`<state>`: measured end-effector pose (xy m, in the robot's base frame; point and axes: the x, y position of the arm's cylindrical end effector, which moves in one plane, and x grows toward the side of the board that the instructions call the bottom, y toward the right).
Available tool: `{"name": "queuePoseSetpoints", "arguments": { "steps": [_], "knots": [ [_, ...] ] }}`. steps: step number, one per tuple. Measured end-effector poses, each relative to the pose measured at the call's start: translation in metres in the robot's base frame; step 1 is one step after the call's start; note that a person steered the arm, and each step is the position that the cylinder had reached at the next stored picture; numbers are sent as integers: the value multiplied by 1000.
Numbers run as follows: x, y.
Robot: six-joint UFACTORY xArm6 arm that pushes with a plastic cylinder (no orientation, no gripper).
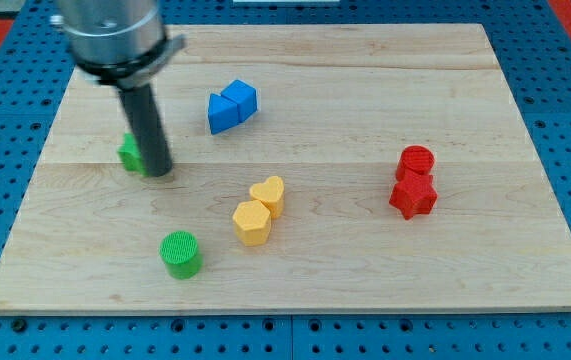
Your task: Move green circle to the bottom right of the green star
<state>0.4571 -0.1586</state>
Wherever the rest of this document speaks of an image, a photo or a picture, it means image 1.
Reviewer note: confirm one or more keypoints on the red star block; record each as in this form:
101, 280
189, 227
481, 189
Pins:
414, 195

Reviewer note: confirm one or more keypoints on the wooden board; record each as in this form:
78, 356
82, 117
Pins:
337, 105

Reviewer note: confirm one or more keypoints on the yellow heart block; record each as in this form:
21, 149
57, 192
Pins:
271, 194

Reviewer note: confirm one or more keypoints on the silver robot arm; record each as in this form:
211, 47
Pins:
123, 43

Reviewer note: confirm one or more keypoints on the green circle block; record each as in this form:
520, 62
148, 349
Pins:
180, 253

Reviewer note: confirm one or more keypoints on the red circle block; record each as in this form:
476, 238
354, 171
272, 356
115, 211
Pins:
415, 158

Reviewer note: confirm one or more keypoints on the blue triangle block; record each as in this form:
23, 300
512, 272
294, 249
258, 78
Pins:
222, 114

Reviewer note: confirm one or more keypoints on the blue cube block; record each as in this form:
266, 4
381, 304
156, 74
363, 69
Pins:
244, 96

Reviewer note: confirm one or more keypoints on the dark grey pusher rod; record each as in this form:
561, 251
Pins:
141, 110

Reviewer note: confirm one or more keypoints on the green star block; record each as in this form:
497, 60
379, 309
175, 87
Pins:
130, 156

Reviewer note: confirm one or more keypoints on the yellow hexagon block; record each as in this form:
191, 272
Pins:
252, 223

